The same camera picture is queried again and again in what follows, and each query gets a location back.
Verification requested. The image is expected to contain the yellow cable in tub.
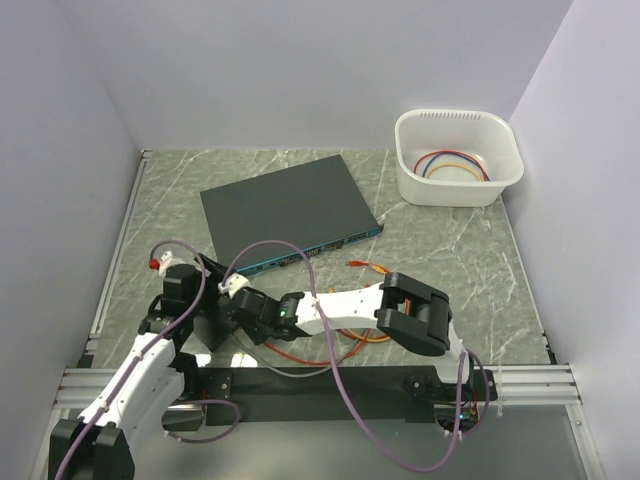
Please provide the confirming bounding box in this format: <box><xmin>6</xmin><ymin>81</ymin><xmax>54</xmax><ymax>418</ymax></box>
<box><xmin>428</xmin><ymin>162</ymin><xmax>489</xmax><ymax>182</ymax></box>

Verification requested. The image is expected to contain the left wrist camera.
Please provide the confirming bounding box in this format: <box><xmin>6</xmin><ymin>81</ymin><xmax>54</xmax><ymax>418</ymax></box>
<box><xmin>148</xmin><ymin>250</ymin><xmax>184</xmax><ymax>277</ymax></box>

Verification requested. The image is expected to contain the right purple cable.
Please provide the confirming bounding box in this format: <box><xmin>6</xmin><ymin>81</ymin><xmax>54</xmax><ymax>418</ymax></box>
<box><xmin>222</xmin><ymin>240</ymin><xmax>489</xmax><ymax>474</ymax></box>

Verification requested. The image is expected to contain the black base bar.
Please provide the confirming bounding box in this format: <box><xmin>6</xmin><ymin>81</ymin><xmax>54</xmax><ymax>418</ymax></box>
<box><xmin>199</xmin><ymin>365</ymin><xmax>496</xmax><ymax>426</ymax></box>

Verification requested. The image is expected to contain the white plastic tub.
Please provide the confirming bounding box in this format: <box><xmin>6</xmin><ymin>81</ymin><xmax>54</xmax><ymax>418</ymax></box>
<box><xmin>395</xmin><ymin>109</ymin><xmax>524</xmax><ymax>207</ymax></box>

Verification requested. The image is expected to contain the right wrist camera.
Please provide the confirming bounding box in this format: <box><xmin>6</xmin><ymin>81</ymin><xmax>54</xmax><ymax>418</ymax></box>
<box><xmin>218</xmin><ymin>273</ymin><xmax>251</xmax><ymax>298</ymax></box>

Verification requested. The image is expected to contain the aluminium frame rail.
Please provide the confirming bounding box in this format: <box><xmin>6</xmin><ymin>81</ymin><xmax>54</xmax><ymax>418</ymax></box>
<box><xmin>58</xmin><ymin>149</ymin><xmax>152</xmax><ymax>393</ymax></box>

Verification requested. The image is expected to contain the small black network switch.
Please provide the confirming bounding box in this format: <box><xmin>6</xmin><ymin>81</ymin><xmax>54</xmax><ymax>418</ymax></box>
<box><xmin>193</xmin><ymin>297</ymin><xmax>239</xmax><ymax>352</ymax></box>

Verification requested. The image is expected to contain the orange ethernet cable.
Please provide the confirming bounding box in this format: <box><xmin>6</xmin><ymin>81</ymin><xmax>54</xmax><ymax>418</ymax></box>
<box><xmin>327</xmin><ymin>264</ymin><xmax>396</xmax><ymax>344</ymax></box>

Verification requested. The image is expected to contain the grey ethernet cable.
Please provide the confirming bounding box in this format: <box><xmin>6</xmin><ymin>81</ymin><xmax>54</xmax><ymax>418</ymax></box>
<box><xmin>232</xmin><ymin>332</ymin><xmax>341</xmax><ymax>377</ymax></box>

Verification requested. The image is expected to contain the red cable in tub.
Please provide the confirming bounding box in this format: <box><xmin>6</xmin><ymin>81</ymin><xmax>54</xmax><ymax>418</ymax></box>
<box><xmin>412</xmin><ymin>150</ymin><xmax>492</xmax><ymax>182</ymax></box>

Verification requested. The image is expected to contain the large blue rack switch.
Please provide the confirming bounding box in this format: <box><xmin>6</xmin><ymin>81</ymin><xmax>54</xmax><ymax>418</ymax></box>
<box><xmin>200</xmin><ymin>154</ymin><xmax>384</xmax><ymax>275</ymax></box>

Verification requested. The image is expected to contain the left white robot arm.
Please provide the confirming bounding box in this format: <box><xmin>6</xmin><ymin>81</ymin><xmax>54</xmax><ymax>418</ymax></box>
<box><xmin>48</xmin><ymin>252</ymin><xmax>224</xmax><ymax>479</ymax></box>

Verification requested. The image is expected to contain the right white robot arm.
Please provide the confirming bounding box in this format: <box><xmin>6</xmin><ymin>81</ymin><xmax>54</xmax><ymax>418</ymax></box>
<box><xmin>218</xmin><ymin>273</ymin><xmax>475</xmax><ymax>399</ymax></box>

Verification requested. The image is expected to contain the red ethernet cable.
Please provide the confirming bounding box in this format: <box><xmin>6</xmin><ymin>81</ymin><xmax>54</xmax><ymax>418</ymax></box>
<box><xmin>262</xmin><ymin>259</ymin><xmax>391</xmax><ymax>365</ymax></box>

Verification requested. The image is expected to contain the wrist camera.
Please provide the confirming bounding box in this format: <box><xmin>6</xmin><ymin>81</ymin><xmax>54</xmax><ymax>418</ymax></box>
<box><xmin>218</xmin><ymin>273</ymin><xmax>251</xmax><ymax>298</ymax></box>
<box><xmin>148</xmin><ymin>250</ymin><xmax>184</xmax><ymax>277</ymax></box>

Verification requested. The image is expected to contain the blue cable in tub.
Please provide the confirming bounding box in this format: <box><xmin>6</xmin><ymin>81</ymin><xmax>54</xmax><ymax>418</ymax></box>
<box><xmin>422</xmin><ymin>153</ymin><xmax>491</xmax><ymax>182</ymax></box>

